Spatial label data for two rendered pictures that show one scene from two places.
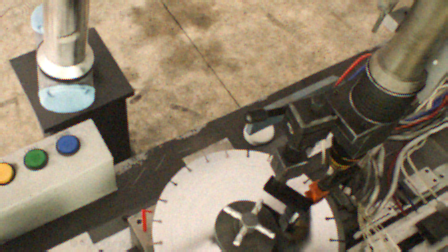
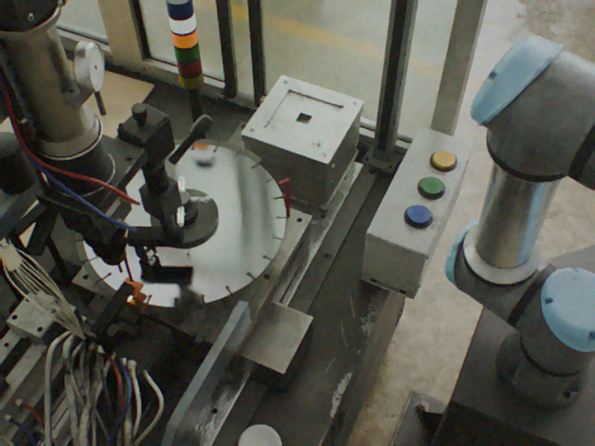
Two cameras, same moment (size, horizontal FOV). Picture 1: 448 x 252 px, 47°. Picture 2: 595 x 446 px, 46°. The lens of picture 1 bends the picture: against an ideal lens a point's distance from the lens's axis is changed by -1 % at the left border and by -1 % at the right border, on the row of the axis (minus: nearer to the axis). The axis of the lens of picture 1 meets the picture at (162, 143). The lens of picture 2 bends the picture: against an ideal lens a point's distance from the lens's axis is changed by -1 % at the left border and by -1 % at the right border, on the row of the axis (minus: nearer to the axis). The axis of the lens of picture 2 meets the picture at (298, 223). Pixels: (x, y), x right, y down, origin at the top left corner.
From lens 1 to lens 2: 1.08 m
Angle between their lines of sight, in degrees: 63
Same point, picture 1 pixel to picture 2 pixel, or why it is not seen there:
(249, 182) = (208, 262)
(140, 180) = (347, 302)
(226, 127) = (304, 429)
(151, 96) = not seen: outside the picture
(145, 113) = not seen: outside the picture
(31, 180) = (415, 171)
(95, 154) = (385, 225)
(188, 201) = (254, 211)
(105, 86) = (487, 381)
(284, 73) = not seen: outside the picture
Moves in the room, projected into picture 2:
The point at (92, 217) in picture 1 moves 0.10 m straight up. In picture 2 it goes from (359, 241) to (363, 210)
